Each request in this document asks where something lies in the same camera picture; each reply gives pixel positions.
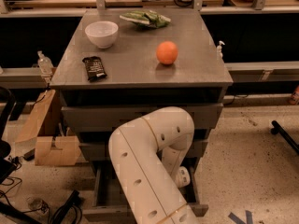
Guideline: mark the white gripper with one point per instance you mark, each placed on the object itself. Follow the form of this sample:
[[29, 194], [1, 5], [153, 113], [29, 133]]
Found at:
[[183, 176]]

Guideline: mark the grey bottom drawer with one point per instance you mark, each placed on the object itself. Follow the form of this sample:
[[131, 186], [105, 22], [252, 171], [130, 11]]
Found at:
[[109, 202]]

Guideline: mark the grey drawer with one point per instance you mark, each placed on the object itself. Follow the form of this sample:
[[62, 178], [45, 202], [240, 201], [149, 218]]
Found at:
[[109, 202], [98, 151], [104, 118]]

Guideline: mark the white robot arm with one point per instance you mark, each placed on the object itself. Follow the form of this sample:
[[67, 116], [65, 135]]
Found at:
[[146, 154]]

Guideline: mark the grey top drawer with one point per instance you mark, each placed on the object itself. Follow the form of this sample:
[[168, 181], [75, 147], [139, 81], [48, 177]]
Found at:
[[104, 118]]

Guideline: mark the grey middle drawer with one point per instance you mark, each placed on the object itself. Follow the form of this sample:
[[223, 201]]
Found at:
[[98, 151]]

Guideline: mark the grey drawer cabinet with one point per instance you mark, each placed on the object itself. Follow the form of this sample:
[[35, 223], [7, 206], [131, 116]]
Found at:
[[135, 76]]

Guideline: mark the black chair base leg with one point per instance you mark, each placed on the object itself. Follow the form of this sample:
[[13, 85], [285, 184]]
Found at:
[[276, 128]]

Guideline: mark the black power strip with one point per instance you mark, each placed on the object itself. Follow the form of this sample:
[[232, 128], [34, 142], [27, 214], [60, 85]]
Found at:
[[60, 214]]

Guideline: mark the orange fruit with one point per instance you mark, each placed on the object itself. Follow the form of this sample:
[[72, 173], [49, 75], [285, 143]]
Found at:
[[167, 52]]

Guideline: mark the small white pump bottle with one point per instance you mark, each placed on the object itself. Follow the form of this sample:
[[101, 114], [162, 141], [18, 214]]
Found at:
[[219, 48]]

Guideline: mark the cardboard box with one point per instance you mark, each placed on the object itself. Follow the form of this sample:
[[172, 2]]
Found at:
[[41, 127]]

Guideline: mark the black snack bar wrapper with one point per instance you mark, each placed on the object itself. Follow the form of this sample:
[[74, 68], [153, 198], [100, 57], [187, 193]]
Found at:
[[94, 68]]

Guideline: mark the green chip bag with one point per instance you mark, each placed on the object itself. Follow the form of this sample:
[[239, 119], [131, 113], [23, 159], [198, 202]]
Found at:
[[147, 18]]

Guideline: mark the white bowl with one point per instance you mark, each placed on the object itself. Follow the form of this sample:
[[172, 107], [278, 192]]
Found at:
[[102, 34]]

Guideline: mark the clear sanitizer bottle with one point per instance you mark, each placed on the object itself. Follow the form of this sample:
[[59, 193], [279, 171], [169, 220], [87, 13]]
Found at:
[[44, 64]]

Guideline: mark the black office chair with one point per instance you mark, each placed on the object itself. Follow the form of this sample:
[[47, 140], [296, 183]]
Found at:
[[8, 101]]

